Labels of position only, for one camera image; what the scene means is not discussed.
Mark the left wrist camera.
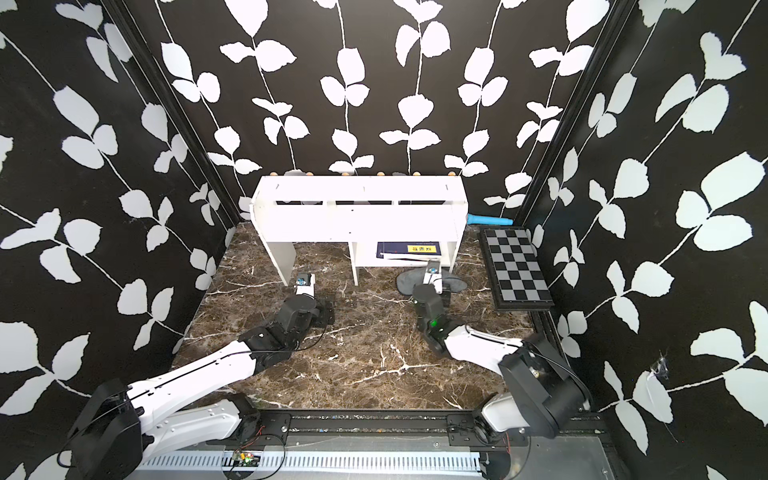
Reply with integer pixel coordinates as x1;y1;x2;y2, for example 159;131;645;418
295;273;316;297

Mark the black white checkerboard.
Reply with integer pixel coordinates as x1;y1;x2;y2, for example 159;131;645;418
478;226;554;311

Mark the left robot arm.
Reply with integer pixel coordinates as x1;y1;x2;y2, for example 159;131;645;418
64;293;335;479

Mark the white perforated strip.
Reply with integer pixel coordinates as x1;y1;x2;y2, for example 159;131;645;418
137;451;482;475

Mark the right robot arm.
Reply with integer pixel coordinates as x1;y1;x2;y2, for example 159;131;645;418
412;285;593;443

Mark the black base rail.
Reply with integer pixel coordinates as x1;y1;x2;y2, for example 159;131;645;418
206;403;612;450

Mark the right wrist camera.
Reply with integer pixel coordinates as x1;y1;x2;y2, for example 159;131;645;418
423;260;443;295

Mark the dark blue book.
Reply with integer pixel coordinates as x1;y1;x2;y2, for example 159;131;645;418
376;242;442;261

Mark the small circuit board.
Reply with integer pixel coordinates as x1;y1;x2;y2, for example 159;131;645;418
229;451;261;470

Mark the grey microfibre cloth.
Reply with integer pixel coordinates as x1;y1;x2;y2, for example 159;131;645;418
396;268;467;296

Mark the white wooden bookshelf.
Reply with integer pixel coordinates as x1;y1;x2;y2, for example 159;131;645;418
249;175;468;284

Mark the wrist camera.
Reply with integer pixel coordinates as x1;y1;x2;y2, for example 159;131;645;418
423;260;443;295
295;273;316;297

